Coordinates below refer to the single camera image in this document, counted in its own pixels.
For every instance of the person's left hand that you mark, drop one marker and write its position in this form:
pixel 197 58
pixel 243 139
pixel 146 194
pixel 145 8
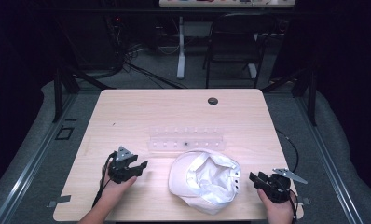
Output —
pixel 116 188

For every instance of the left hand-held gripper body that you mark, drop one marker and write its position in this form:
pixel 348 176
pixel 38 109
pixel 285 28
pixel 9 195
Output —
pixel 122 169

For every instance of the light background desk top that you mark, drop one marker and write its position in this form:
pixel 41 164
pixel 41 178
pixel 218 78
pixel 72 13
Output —
pixel 227 3

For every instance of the aluminium floor rail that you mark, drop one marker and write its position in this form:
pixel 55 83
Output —
pixel 28 174
pixel 329 161

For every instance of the black table grommet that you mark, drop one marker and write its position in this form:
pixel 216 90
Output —
pixel 212 101

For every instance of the clear plastic tray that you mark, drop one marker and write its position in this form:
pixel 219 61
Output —
pixel 186 143

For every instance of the white baseball cap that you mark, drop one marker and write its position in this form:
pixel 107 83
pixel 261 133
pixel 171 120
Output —
pixel 202 183

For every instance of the white desk leg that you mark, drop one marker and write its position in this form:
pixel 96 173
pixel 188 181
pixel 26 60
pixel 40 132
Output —
pixel 181 56

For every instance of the black chair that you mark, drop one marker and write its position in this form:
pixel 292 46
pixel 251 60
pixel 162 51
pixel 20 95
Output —
pixel 236 40

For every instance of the person's right hand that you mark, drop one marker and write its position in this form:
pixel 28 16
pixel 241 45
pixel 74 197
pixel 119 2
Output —
pixel 280 213

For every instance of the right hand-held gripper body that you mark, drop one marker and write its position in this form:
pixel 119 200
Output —
pixel 277 188

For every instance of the black metal frame stand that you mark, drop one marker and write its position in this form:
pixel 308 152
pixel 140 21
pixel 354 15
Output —
pixel 311 96
pixel 58 93

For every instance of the grey tape strip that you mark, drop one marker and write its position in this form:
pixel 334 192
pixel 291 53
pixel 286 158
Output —
pixel 59 200
pixel 305 201

